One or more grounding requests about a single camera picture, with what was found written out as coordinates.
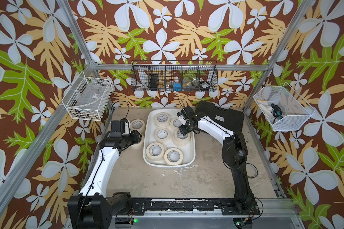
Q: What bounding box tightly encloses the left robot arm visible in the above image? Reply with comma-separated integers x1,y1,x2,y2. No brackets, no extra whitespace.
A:
68,118,141,229

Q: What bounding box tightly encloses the black rubber ring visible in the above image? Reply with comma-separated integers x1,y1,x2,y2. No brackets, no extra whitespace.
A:
245,163,259,179

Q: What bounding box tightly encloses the white wire basket left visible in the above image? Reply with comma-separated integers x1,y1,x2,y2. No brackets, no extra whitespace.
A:
63,72,113,121

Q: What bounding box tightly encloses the black cable in basket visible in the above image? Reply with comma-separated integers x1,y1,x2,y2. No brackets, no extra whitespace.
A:
270,103,283,124

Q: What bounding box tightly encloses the black wire basket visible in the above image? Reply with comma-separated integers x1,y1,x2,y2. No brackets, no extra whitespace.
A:
130,60,218,92

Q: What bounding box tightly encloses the blue item in basket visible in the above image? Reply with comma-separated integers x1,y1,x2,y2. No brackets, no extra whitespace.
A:
173,83,182,92

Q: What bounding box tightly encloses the white mesh basket right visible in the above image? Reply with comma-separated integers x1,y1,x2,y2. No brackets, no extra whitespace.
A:
254,83,315,132

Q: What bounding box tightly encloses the masking tape roll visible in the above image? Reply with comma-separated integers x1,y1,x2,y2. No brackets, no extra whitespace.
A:
130,134,144,149
170,117,182,131
172,129,191,147
164,148,184,166
146,142,166,161
130,119,146,134
155,112,171,128
154,128,171,144

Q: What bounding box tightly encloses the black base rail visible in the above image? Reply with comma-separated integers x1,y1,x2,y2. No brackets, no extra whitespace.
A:
117,198,260,217

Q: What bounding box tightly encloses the black plastic tool case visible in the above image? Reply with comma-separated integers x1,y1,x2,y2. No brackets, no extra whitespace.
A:
193,101,245,135

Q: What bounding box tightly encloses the white plastic storage box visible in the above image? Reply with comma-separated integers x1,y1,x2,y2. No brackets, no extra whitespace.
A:
143,109,196,169

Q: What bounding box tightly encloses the black box in basket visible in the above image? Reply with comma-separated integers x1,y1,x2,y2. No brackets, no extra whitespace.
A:
149,73,159,91

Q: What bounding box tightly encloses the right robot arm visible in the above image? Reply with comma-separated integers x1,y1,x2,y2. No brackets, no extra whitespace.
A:
177,106,256,214

